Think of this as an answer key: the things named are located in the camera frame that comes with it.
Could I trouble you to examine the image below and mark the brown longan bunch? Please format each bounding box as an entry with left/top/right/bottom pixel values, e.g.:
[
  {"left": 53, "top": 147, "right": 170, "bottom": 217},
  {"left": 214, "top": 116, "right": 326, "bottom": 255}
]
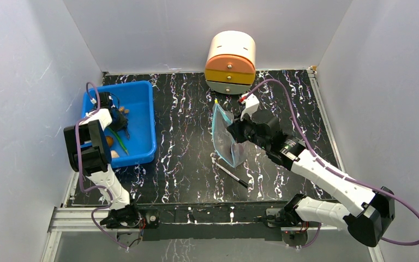
[{"left": 118, "top": 106, "right": 129, "bottom": 115}]

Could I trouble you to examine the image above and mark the green chili pepper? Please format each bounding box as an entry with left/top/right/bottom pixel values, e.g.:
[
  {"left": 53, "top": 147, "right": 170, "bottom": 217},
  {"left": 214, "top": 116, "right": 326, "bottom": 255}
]
[{"left": 107, "top": 127, "right": 129, "bottom": 155}]

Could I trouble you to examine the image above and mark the dark red onion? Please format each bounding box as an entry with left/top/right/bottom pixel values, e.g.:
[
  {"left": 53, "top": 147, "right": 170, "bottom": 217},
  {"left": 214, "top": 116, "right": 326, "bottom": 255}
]
[{"left": 235, "top": 142, "right": 247, "bottom": 157}]

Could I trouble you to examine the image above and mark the clear zip top bag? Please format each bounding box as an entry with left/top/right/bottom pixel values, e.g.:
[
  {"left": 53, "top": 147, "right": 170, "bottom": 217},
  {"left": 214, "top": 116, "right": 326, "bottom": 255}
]
[{"left": 212, "top": 99, "right": 247, "bottom": 168}]

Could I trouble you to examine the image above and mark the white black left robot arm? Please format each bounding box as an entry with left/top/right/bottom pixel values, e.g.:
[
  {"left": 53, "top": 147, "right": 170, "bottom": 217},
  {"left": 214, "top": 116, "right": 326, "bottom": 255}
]
[{"left": 63, "top": 92, "right": 142, "bottom": 229}]

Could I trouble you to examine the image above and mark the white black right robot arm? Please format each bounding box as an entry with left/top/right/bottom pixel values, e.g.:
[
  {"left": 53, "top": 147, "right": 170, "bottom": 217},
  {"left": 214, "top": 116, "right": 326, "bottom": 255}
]
[{"left": 227, "top": 110, "right": 394, "bottom": 247}]

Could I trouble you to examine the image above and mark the blue plastic bin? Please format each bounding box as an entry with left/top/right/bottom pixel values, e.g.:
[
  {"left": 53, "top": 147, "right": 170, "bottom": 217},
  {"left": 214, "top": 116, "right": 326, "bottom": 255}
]
[{"left": 98, "top": 81, "right": 157, "bottom": 169}]

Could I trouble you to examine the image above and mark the black and white pen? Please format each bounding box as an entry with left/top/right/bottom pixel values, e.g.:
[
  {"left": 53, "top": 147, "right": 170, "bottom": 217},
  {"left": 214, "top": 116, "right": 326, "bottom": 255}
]
[{"left": 212, "top": 159, "right": 248, "bottom": 188}]

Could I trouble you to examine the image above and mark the pastel mini drawer cabinet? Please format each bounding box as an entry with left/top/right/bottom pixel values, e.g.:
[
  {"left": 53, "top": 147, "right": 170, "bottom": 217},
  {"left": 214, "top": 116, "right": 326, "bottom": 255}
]
[{"left": 204, "top": 31, "right": 256, "bottom": 95}]

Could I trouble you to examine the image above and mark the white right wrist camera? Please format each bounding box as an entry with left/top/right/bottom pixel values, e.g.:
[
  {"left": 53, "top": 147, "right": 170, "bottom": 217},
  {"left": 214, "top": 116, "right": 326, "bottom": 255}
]
[{"left": 239, "top": 93, "right": 259, "bottom": 121}]

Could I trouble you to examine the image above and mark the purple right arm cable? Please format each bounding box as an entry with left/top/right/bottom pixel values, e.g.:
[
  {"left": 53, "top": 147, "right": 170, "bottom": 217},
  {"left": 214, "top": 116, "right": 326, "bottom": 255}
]
[{"left": 242, "top": 79, "right": 419, "bottom": 247}]

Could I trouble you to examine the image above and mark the aluminium frame rail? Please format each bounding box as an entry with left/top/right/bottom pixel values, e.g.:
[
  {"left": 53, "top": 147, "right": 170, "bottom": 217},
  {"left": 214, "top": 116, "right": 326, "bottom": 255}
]
[{"left": 46, "top": 206, "right": 376, "bottom": 240}]

